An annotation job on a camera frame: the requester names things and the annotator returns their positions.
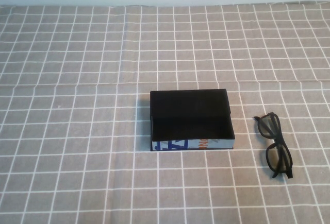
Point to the black glasses case, printed side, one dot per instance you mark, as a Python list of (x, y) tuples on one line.
[(188, 105)]

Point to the black-framed glasses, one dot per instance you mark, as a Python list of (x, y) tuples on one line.
[(279, 138)]

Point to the grey white-grid tablecloth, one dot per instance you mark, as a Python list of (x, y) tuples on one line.
[(77, 105)]

